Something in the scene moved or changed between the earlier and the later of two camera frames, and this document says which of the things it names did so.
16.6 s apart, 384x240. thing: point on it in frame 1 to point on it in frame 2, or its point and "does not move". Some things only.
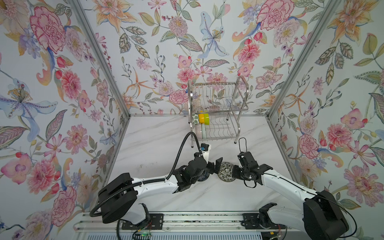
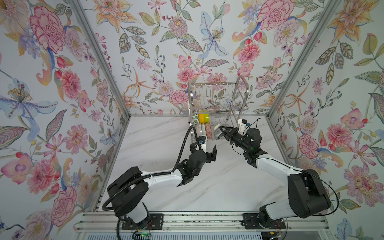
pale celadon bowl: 204,131 does not move
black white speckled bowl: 226,171 to 208,129
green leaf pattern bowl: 195,118 does not move
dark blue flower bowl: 204,176 to 217,131
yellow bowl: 201,118 does not move
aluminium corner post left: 87,28 does not move
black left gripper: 208,167 to 205,155
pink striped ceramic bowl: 198,131 does not move
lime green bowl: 206,118 does not move
